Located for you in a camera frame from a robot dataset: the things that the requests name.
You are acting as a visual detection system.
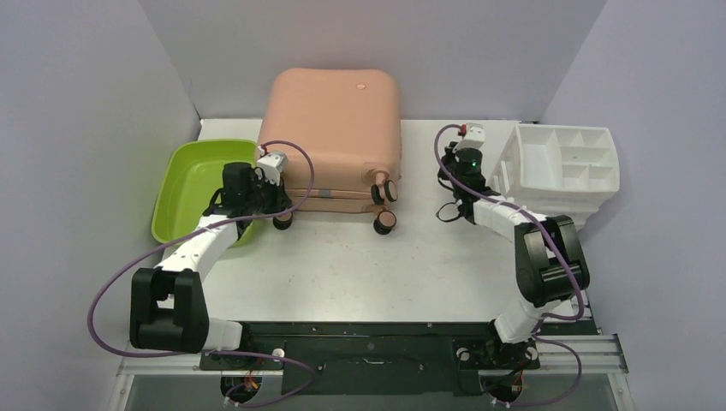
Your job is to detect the white plastic drawer organizer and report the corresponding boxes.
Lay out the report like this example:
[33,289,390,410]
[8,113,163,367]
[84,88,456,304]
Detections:
[483,123,620,230]

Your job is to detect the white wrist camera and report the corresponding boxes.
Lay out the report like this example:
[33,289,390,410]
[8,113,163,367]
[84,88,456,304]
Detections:
[256,151,289,186]
[454,122,485,152]

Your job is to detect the green plastic tray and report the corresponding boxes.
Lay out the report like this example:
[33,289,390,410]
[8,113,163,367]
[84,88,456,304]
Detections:
[151,140,258,243]

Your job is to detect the pink hard-shell suitcase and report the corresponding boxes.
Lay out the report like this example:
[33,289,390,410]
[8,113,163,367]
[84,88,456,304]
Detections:
[258,68,402,235]

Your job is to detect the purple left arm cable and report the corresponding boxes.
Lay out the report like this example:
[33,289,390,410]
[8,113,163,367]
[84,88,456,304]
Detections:
[86,140,317,409]

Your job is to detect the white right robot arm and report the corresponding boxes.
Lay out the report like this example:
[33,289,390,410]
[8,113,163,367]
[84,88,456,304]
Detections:
[437,143,590,367]

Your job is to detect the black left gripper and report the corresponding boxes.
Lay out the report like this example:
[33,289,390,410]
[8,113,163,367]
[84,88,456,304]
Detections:
[245,172,290,217]

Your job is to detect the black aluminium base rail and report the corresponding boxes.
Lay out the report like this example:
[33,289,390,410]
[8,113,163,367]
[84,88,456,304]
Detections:
[116,320,629,410]

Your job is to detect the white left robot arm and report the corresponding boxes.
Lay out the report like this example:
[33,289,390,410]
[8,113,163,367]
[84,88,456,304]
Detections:
[129,152,292,368]

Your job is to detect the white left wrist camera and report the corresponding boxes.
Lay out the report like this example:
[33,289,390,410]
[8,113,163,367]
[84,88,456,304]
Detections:
[256,151,289,186]

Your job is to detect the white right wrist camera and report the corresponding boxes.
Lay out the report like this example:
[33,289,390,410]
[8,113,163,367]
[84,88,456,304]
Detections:
[454,122,485,152]

